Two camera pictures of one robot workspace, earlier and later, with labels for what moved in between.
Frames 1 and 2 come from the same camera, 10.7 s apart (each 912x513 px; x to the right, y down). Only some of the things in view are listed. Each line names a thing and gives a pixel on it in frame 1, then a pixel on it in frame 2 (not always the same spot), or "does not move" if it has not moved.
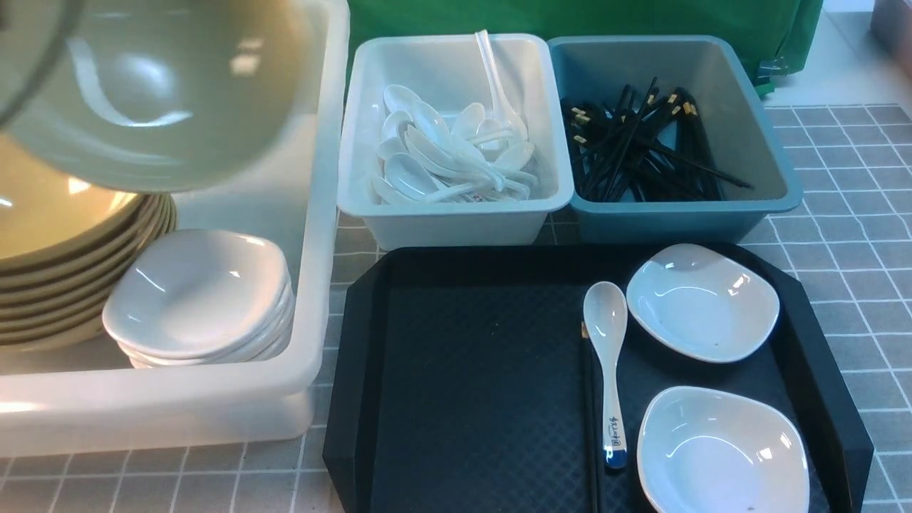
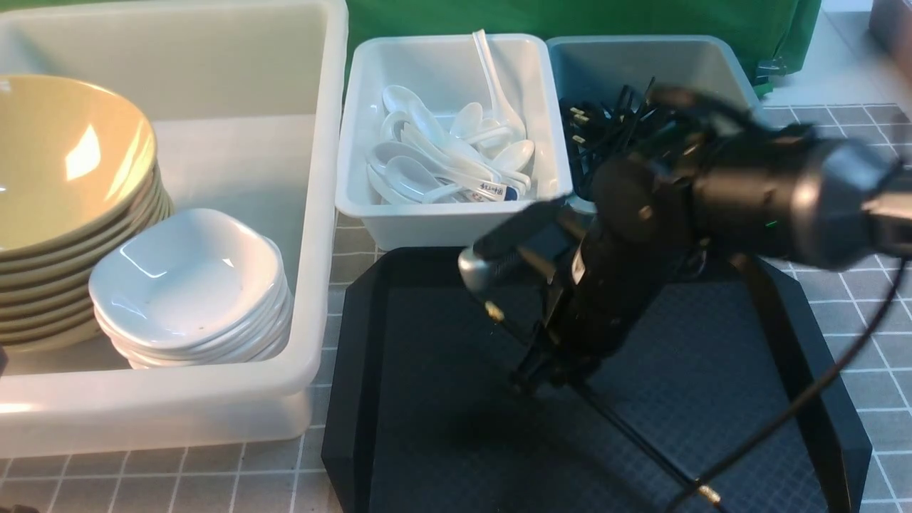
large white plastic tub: (83, 396) does not move
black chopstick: (591, 423) -> (706, 494)
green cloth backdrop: (783, 35) does not move
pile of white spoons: (423, 156) does not move
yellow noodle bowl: (157, 95) -> (73, 156)
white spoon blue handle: (605, 315) -> (506, 192)
